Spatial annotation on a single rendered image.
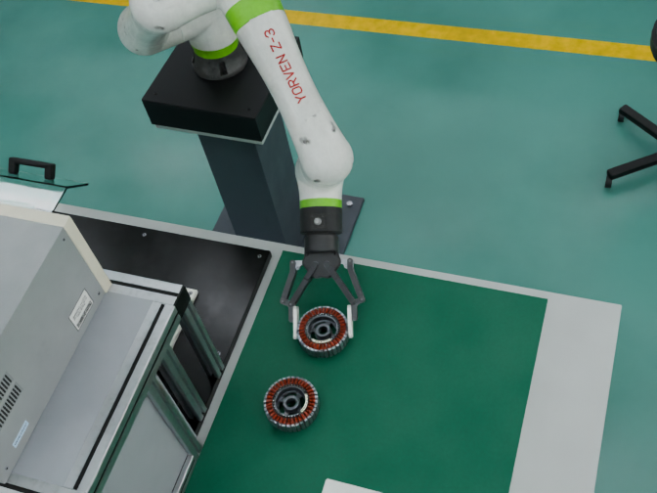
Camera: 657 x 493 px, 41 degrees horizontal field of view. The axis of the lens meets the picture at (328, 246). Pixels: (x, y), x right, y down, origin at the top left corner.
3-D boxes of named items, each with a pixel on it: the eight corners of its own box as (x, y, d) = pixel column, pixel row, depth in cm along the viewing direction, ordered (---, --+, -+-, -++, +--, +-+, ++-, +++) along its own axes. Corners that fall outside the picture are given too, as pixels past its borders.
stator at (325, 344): (300, 314, 193) (298, 305, 190) (351, 313, 192) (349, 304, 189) (296, 359, 187) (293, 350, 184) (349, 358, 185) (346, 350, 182)
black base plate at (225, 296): (38, 212, 222) (34, 206, 220) (272, 255, 204) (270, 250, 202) (-60, 375, 198) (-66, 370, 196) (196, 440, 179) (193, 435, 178)
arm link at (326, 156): (283, 23, 186) (236, 44, 184) (286, 3, 175) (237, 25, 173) (358, 176, 185) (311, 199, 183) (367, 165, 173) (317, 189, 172)
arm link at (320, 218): (344, 211, 195) (304, 212, 196) (337, 203, 184) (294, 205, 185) (345, 238, 194) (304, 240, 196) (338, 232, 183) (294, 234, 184)
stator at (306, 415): (260, 427, 179) (256, 421, 176) (275, 380, 185) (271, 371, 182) (312, 437, 176) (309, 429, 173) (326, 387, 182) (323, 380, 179)
